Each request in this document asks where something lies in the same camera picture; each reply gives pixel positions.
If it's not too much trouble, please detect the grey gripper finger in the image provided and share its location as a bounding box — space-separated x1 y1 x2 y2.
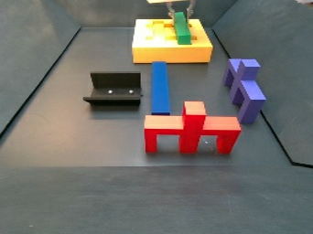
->
166 2 175 18
187 0 195 18

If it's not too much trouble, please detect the yellow slotted board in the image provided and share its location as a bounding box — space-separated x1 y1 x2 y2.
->
132 19 213 64

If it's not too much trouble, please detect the red cross-shaped block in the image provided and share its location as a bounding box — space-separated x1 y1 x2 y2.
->
144 101 242 154

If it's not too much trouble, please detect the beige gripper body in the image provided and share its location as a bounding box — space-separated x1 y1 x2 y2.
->
147 0 179 4

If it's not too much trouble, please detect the purple cross-shaped block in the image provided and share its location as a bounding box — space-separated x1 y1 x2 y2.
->
222 58 266 123

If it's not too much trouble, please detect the black angle bracket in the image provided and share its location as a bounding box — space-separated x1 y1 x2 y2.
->
83 71 142 106

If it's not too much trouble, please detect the blue bar block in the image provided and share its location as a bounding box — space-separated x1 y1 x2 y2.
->
151 61 170 115

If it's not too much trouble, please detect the green bar block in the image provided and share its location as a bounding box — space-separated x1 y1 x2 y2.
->
174 12 193 45

